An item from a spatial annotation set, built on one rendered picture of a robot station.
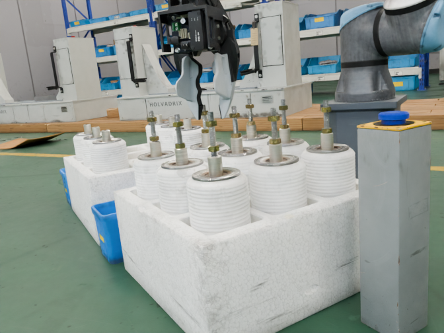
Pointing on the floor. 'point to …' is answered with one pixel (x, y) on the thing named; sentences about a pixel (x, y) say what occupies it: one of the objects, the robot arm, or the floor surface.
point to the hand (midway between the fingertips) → (211, 109)
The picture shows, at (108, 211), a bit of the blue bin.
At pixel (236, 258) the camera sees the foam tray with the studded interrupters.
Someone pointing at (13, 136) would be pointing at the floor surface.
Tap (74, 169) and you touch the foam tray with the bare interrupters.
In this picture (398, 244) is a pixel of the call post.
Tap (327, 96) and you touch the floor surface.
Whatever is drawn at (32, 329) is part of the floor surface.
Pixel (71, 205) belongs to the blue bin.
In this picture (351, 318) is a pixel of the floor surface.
